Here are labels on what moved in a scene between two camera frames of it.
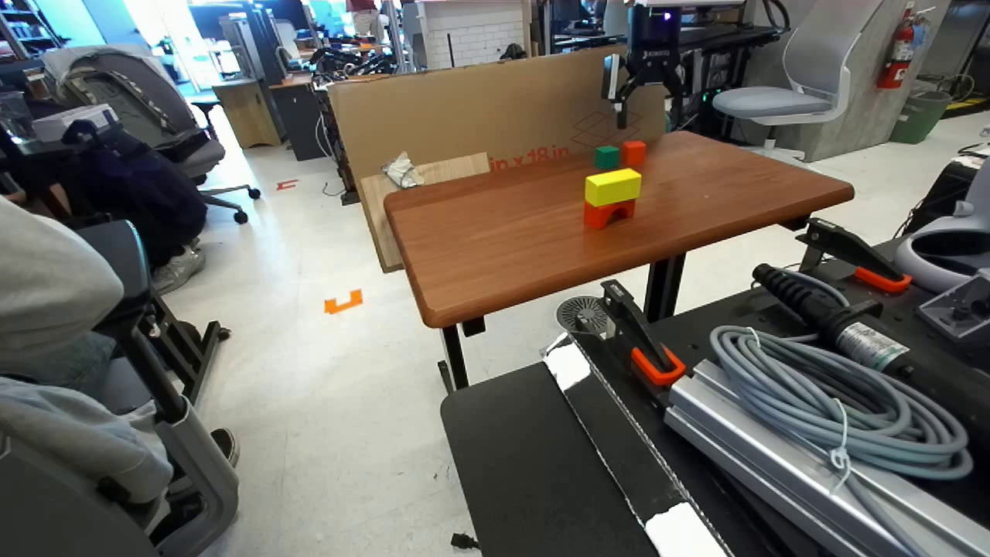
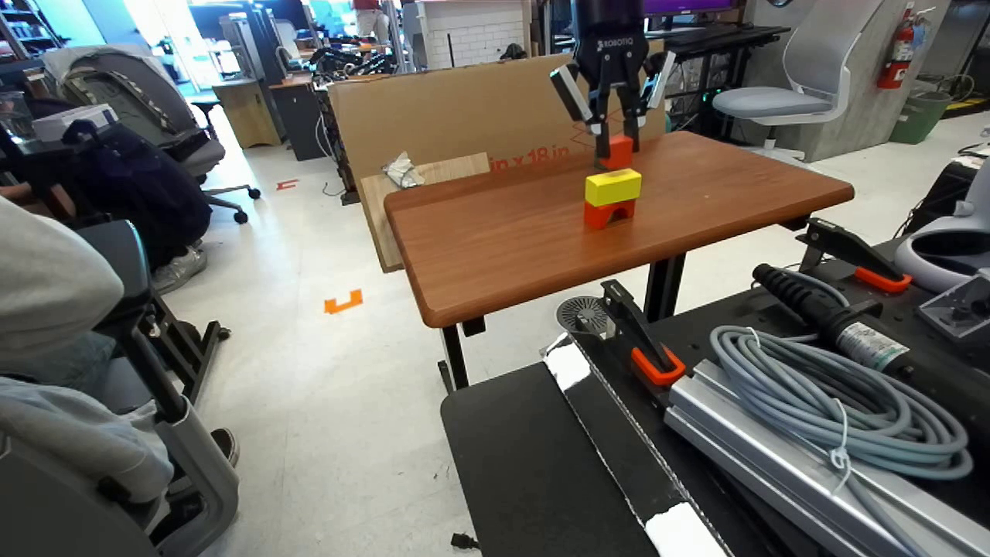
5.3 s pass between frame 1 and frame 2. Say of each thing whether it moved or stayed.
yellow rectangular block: stayed
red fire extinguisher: stayed
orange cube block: moved
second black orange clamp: stayed
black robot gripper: moved
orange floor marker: stayed
